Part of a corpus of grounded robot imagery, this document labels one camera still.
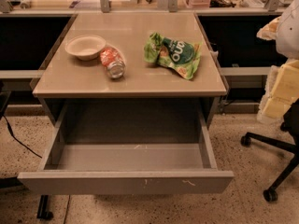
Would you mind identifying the orange soda can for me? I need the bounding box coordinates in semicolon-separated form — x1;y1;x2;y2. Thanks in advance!
100;47;125;79

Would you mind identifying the black floor cable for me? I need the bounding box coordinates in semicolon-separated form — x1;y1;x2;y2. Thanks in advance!
1;114;43;160

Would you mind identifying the white paper bowl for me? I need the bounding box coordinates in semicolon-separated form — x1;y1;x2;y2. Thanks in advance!
64;35;107;61

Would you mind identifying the grey top drawer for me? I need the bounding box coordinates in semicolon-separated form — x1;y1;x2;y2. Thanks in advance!
19;99;234;195

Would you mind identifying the black office chair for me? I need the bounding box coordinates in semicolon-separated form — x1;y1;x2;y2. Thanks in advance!
240;98;299;203

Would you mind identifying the green chip bag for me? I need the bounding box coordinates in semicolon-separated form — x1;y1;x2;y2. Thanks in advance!
144;33;201;80

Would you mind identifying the grey cabinet desk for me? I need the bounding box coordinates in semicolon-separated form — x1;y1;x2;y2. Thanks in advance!
33;12;227;119

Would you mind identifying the black stand leg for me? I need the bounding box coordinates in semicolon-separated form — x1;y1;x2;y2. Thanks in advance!
36;195;53;220

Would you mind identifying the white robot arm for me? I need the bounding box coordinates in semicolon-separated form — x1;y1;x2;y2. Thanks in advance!
257;0;299;123

